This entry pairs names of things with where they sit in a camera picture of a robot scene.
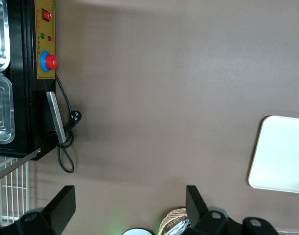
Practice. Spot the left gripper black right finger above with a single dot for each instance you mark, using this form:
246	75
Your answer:
195	205

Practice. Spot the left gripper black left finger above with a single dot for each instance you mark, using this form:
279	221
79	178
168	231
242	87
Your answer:
63	203

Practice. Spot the beige plastic tray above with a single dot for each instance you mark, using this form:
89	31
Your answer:
281	154

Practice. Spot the stainless steel tray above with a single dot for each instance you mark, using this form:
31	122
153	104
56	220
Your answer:
2	102
0	36

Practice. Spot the light wicker basket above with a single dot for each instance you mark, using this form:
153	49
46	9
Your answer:
171	216

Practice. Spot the aluminium foil container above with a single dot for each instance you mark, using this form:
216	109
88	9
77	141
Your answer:
179	227

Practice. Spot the flat metal bar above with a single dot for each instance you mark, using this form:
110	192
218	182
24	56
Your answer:
17	164

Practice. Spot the black tabletop sealing machine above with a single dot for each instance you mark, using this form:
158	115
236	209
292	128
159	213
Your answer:
19	98

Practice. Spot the yellow control panel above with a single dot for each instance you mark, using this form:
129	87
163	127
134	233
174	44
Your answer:
52	29

